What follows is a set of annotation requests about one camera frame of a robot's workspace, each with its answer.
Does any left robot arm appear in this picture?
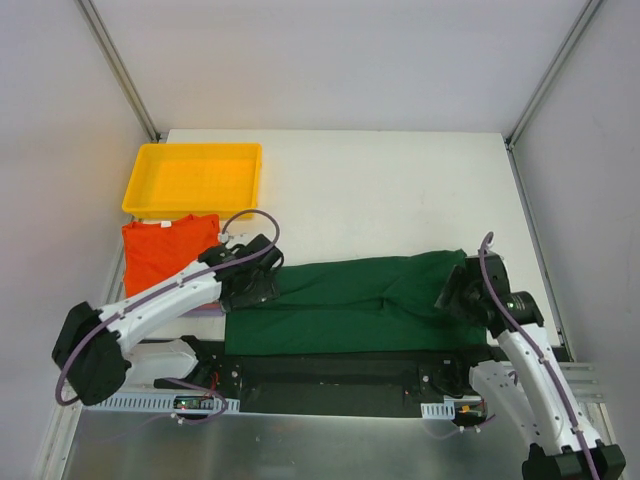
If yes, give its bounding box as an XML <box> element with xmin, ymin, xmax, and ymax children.
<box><xmin>52</xmin><ymin>235</ymin><xmax>284</xmax><ymax>406</ymax></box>

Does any green t-shirt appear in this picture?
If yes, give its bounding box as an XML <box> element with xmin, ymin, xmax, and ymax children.
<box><xmin>225</xmin><ymin>250</ymin><xmax>487</xmax><ymax>356</ymax></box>

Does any orange folded t-shirt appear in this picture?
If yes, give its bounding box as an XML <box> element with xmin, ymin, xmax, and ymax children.
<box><xmin>121</xmin><ymin>214</ymin><xmax>220</xmax><ymax>297</ymax></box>

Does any left aluminium frame post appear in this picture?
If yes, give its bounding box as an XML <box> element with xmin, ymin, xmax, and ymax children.
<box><xmin>74</xmin><ymin>0</ymin><xmax>162</xmax><ymax>143</ymax></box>

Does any lilac folded t-shirt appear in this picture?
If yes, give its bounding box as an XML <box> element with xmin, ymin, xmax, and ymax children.
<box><xmin>184</xmin><ymin>303</ymin><xmax>224</xmax><ymax>317</ymax></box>

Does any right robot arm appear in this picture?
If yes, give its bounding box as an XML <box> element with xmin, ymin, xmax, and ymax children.
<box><xmin>436</xmin><ymin>251</ymin><xmax>626</xmax><ymax>479</ymax></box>

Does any aluminium frame post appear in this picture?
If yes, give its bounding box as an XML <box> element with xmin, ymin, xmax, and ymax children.
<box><xmin>74</xmin><ymin>0</ymin><xmax>162</xmax><ymax>143</ymax></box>
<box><xmin>503</xmin><ymin>0</ymin><xmax>609</xmax><ymax>149</ymax></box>

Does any yellow plastic tray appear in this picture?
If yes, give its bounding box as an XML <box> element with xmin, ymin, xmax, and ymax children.
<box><xmin>122</xmin><ymin>143</ymin><xmax>262</xmax><ymax>220</ymax></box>

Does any right aluminium frame post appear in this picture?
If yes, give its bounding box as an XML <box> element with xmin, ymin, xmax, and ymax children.
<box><xmin>503</xmin><ymin>0</ymin><xmax>609</xmax><ymax>149</ymax></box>

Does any aluminium front rail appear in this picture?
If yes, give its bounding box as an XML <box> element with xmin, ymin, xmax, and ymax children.
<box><xmin>559</xmin><ymin>362</ymin><xmax>605</xmax><ymax>403</ymax></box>

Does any white slotted cable duct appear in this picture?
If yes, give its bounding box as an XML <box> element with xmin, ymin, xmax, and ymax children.
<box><xmin>85</xmin><ymin>393</ymin><xmax>240</xmax><ymax>415</ymax></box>

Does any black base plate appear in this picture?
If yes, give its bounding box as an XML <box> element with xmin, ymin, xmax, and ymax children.
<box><xmin>152</xmin><ymin>335</ymin><xmax>501</xmax><ymax>417</ymax></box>

